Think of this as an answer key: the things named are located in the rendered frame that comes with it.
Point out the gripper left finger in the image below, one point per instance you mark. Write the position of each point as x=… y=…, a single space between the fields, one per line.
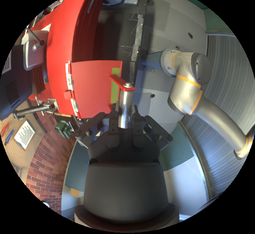
x=114 y=130

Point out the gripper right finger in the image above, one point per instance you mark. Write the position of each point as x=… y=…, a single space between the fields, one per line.
x=137 y=130

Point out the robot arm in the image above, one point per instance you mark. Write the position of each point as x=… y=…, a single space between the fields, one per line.
x=191 y=90

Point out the red flap with white hinges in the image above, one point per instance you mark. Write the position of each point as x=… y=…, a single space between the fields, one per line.
x=89 y=86

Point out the white round gauge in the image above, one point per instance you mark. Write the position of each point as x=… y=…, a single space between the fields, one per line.
x=46 y=204

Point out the dark engine block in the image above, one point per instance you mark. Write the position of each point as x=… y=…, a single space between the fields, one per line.
x=14 y=82

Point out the grey metal rod lever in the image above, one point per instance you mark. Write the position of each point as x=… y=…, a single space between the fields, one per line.
x=35 y=38

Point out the green vise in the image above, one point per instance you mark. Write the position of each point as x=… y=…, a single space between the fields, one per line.
x=63 y=128

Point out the green strip plate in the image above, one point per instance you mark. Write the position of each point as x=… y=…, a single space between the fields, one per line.
x=115 y=72

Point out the white paper sheet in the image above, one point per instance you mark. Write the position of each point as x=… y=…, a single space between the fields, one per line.
x=25 y=134

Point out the grey metal strip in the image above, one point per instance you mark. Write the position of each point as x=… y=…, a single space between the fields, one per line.
x=137 y=37

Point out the grey roller door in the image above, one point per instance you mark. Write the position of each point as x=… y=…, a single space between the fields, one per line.
x=227 y=90

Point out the tan pegboard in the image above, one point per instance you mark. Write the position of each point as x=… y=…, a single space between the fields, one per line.
x=12 y=154

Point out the blue hand tool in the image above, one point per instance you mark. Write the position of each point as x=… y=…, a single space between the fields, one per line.
x=9 y=137

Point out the grey engine cover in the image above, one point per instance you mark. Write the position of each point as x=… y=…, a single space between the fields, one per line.
x=33 y=57

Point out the red hand tool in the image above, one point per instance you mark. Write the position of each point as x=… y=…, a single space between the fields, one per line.
x=5 y=128

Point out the red machine body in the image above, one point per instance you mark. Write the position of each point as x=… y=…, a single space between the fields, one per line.
x=67 y=29

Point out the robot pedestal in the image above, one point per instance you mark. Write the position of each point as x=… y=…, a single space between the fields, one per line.
x=152 y=61

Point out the black bar lever with bracket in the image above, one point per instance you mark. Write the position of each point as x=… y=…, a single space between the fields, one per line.
x=33 y=109

